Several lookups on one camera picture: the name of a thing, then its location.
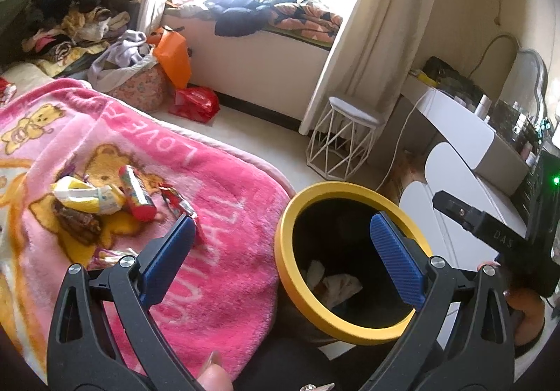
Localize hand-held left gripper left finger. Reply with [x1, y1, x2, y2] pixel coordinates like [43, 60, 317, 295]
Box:
[47, 214, 202, 391]

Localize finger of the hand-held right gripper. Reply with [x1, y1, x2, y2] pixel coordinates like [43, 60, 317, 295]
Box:
[432, 191, 528, 258]

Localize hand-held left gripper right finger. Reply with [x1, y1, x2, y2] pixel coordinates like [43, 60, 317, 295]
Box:
[359, 211, 517, 391]

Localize white tissue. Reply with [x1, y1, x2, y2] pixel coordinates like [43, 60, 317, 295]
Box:
[324, 273, 364, 305]

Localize purple foil wrapper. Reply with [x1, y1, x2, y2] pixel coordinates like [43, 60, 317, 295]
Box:
[90, 246, 137, 271]

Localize red silver wrapper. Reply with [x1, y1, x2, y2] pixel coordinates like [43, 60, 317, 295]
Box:
[158, 183, 197, 221]

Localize red snack packet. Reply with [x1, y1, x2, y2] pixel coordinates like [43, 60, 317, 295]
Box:
[118, 164, 157, 222]

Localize brown candy wrapper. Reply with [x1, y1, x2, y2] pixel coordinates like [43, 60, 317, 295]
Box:
[51, 201, 102, 245]

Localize yellow white snack packet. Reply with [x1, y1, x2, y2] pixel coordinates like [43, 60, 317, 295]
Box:
[51, 176, 127, 217]

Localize yellow rimmed black trash bin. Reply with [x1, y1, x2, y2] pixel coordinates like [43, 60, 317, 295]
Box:
[275, 182, 434, 345]

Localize person's right hand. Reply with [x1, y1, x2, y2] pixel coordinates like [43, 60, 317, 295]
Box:
[503, 286, 547, 345]

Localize person's left hand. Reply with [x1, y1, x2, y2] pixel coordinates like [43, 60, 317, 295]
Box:
[195, 367, 235, 391]

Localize pink bear print blanket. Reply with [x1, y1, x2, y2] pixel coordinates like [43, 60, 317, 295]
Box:
[0, 77, 298, 383]

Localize tan fuzzy object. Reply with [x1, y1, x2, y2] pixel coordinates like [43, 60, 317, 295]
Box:
[389, 150, 425, 201]

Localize dark cosmetics organizer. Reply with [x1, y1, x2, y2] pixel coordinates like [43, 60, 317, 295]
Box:
[490, 100, 543, 155]

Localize white vanity desk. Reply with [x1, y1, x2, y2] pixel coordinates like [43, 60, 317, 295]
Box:
[400, 76, 541, 195]

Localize dark bag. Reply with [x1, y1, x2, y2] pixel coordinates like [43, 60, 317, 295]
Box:
[422, 56, 486, 98]

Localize yellow item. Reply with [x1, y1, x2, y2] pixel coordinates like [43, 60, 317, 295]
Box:
[409, 69, 438, 85]

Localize silver framed mirror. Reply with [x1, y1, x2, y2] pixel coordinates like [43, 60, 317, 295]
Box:
[510, 47, 550, 112]

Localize red plastic bag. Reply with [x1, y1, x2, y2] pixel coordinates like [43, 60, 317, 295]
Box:
[168, 86, 220, 125]

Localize floral fabric basket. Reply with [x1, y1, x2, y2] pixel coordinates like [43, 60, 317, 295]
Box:
[107, 63, 169, 114]

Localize orange paper bag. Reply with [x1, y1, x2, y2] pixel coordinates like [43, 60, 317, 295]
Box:
[146, 26, 193, 90]

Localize lavender grey clothes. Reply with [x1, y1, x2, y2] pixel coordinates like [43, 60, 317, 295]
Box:
[87, 29, 156, 92]

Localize cream thick curtain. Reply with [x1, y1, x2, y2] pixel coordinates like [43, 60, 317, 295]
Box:
[300, 0, 442, 135]

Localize pile of patterned clothes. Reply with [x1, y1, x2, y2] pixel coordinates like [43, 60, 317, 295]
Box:
[22, 6, 132, 77]

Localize navy padded jacket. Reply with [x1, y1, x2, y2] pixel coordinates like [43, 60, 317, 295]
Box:
[203, 0, 281, 36]

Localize orange patterned quilt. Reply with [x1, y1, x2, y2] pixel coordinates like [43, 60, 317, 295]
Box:
[267, 0, 344, 44]

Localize grey bed headboard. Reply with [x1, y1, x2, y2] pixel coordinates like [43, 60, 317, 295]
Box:
[0, 0, 40, 68]

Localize white power cable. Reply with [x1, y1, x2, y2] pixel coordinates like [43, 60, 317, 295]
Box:
[376, 91, 434, 193]

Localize white wire frame stool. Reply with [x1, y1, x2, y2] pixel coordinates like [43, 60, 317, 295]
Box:
[305, 96, 386, 182]

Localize thin wall cable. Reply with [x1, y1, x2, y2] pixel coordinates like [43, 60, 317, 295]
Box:
[470, 33, 521, 79]

